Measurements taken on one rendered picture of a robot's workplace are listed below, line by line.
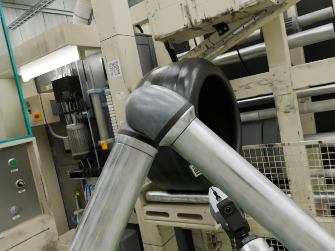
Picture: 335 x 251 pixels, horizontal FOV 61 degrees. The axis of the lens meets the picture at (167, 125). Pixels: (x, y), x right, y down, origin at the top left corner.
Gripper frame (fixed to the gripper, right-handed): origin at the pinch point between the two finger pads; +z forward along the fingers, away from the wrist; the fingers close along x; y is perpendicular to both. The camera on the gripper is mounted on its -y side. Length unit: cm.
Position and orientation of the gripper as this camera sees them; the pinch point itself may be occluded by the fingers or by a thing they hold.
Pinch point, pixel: (212, 189)
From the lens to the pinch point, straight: 95.4
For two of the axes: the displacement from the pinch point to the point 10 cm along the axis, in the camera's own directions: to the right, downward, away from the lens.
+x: 8.5, -5.2, 0.3
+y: 3.6, 6.3, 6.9
